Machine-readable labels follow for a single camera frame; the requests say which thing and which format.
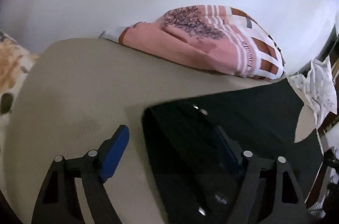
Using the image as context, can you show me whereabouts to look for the pink patterned pillow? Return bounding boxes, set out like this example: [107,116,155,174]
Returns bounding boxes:
[99,4,287,81]

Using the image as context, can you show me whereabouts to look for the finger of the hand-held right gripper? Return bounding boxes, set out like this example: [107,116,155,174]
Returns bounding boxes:
[185,101,220,129]
[195,192,231,217]

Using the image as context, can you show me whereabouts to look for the orange floral cloth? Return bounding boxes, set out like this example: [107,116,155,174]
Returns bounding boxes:
[0,30,40,114]

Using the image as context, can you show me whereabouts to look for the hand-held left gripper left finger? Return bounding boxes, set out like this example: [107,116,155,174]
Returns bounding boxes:
[31,125,130,224]

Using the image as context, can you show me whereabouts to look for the black pants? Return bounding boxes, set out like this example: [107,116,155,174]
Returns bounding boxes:
[142,78,327,224]

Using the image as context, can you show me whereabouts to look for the beige textured bed cover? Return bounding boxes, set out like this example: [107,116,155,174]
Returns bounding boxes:
[4,38,325,224]

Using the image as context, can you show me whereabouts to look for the white floral fabric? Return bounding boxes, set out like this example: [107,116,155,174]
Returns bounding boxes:
[288,56,339,129]

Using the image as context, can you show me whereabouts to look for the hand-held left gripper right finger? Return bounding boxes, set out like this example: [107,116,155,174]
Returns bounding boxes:
[211,126,311,224]

